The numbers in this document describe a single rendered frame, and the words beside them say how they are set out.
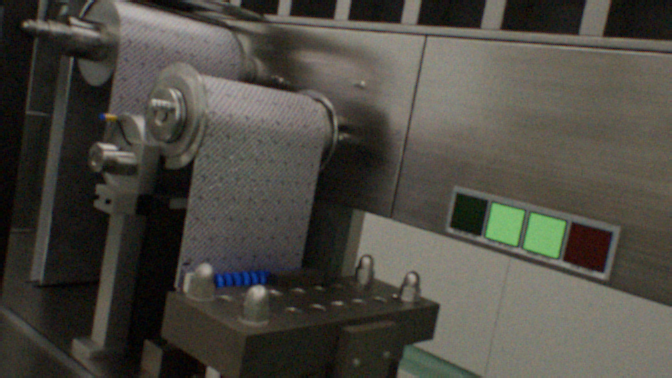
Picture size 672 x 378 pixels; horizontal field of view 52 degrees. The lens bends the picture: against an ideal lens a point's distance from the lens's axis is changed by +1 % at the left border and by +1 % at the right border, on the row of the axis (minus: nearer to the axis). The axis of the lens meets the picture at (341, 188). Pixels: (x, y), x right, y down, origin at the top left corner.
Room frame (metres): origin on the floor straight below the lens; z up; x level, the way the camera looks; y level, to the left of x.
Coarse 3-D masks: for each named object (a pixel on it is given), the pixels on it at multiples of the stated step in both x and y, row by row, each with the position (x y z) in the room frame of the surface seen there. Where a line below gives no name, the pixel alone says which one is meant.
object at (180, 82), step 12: (168, 84) 0.95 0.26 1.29; (180, 84) 0.93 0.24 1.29; (192, 84) 0.92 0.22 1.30; (192, 96) 0.91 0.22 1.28; (192, 108) 0.91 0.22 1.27; (192, 120) 0.91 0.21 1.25; (324, 120) 1.10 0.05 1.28; (192, 132) 0.91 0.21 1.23; (168, 144) 0.94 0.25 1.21; (180, 144) 0.92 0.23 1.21; (324, 144) 1.10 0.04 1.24; (168, 156) 0.94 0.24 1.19
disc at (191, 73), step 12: (168, 72) 0.96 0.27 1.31; (180, 72) 0.95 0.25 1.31; (192, 72) 0.93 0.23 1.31; (156, 84) 0.98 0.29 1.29; (204, 96) 0.90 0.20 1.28; (204, 108) 0.90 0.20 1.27; (144, 120) 0.99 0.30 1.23; (204, 120) 0.90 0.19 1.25; (204, 132) 0.90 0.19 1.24; (192, 144) 0.91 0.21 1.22; (180, 156) 0.93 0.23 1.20; (192, 156) 0.91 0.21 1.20
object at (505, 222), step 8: (496, 208) 0.96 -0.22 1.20; (504, 208) 0.95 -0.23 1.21; (512, 208) 0.95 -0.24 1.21; (496, 216) 0.96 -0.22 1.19; (504, 216) 0.95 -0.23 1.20; (512, 216) 0.94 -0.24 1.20; (520, 216) 0.94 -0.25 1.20; (488, 224) 0.97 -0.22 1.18; (496, 224) 0.96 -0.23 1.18; (504, 224) 0.95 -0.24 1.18; (512, 224) 0.94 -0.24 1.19; (520, 224) 0.94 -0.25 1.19; (488, 232) 0.97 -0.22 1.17; (496, 232) 0.96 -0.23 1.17; (504, 232) 0.95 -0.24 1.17; (512, 232) 0.94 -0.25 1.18; (504, 240) 0.95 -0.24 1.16; (512, 240) 0.94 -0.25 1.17
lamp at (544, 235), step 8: (536, 216) 0.92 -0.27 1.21; (536, 224) 0.92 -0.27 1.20; (544, 224) 0.91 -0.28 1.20; (552, 224) 0.91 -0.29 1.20; (560, 224) 0.90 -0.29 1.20; (528, 232) 0.93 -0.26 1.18; (536, 232) 0.92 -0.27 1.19; (544, 232) 0.91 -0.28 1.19; (552, 232) 0.90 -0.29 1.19; (560, 232) 0.90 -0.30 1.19; (528, 240) 0.92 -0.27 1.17; (536, 240) 0.92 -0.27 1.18; (544, 240) 0.91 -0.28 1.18; (552, 240) 0.90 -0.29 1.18; (560, 240) 0.90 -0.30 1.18; (528, 248) 0.92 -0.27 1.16; (536, 248) 0.92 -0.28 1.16; (544, 248) 0.91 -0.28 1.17; (552, 248) 0.90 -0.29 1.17; (552, 256) 0.90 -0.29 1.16
